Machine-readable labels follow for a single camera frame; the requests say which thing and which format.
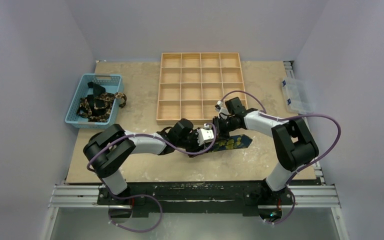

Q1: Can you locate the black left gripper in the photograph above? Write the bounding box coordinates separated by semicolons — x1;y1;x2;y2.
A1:
176;128;206;157

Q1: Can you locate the blue floral tie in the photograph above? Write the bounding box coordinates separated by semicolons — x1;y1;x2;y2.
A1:
208;134;253;153

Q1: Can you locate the wooden compartment tray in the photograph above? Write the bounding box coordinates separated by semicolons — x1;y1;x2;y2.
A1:
156;52;248;125

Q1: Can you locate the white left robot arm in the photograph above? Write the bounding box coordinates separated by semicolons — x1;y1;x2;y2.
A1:
83;118;217;205

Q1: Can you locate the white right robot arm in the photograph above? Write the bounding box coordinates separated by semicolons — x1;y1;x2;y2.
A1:
213;97;319;204

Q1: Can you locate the clear plastic box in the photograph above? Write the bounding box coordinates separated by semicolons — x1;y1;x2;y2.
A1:
280;77;314;115

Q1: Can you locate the blue plastic basket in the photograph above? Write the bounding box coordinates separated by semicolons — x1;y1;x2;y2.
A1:
65;73;127;129

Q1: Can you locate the leopard print tie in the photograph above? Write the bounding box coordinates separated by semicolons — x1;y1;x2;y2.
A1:
76;92;127;123

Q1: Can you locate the black tie in basket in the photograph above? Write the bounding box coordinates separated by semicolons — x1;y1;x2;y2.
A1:
86;81;106;110

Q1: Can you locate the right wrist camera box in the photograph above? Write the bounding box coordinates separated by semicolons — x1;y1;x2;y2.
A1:
215;100;230;119

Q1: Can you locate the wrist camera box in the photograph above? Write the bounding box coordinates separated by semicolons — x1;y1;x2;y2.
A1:
197;123;215;146
215;100;230;119

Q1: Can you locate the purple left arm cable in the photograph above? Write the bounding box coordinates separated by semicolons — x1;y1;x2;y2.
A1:
85;123;218;203

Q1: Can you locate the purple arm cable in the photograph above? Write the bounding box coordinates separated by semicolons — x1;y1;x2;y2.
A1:
220;90;342;225
85;123;218;203

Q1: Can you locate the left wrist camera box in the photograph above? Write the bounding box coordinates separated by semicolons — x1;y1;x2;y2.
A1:
197;123;215;146

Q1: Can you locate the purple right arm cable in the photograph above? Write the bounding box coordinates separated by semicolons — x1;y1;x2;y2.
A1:
220;90;342;225

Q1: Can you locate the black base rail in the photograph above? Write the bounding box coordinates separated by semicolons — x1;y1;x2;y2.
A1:
97;180;294;220

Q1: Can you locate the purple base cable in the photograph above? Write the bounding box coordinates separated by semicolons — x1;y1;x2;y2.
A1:
107;194;164;233

